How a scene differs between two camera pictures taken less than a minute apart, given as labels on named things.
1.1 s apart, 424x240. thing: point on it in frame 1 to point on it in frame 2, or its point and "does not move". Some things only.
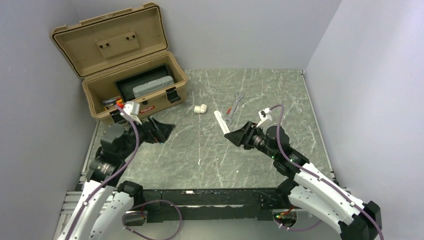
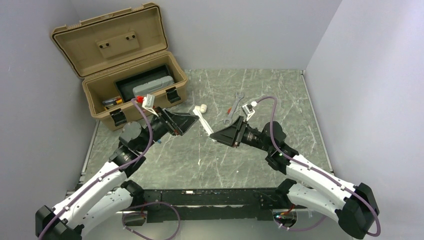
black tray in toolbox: [125, 85] does not move
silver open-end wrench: [229, 120] does not move
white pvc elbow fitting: [201, 109] does not move
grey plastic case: [152, 86] does not move
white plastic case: [222, 123] to [197, 111]
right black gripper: [235, 137] to [228, 135]
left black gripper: [152, 133] to [176, 123]
